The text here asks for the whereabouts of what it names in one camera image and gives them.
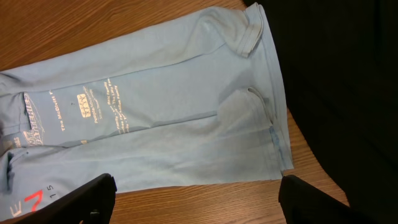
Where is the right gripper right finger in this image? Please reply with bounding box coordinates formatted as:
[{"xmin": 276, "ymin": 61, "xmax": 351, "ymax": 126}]
[{"xmin": 278, "ymin": 175, "xmax": 374, "ymax": 224}]

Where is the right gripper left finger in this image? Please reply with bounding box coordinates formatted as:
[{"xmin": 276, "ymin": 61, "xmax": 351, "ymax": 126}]
[{"xmin": 16, "ymin": 173, "xmax": 117, "ymax": 224}]

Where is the light blue printed t-shirt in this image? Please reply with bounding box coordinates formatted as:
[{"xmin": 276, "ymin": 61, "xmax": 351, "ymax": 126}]
[{"xmin": 1, "ymin": 3, "xmax": 293, "ymax": 220}]

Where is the black t-shirt white logo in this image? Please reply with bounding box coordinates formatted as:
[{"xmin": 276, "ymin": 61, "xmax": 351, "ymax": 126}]
[{"xmin": 261, "ymin": 0, "xmax": 397, "ymax": 223}]

